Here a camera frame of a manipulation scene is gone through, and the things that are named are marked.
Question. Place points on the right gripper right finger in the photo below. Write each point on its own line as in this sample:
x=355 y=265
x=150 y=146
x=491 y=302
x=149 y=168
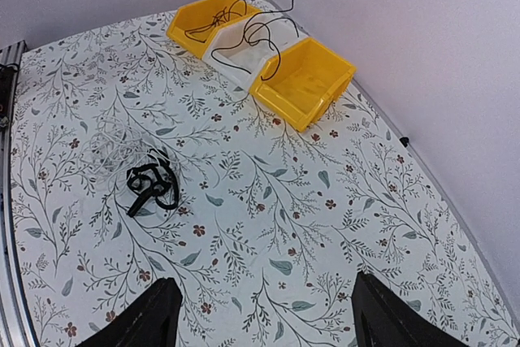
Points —
x=381 y=318

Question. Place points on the yellow plastic bin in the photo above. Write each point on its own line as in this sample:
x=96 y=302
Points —
x=195 y=25
x=301 y=83

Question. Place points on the left yellow plastic bin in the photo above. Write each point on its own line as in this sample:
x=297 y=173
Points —
x=195 y=25

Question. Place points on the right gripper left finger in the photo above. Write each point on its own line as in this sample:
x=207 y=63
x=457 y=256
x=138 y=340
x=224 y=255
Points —
x=151 y=320

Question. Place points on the front aluminium rail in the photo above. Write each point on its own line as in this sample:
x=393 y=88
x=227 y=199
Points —
x=16 y=324

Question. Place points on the right yellow plastic bin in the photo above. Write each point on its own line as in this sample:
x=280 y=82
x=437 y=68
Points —
x=301 y=83

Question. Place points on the white translucent plastic bin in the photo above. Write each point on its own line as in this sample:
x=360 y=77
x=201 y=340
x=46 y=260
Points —
x=240 y=51

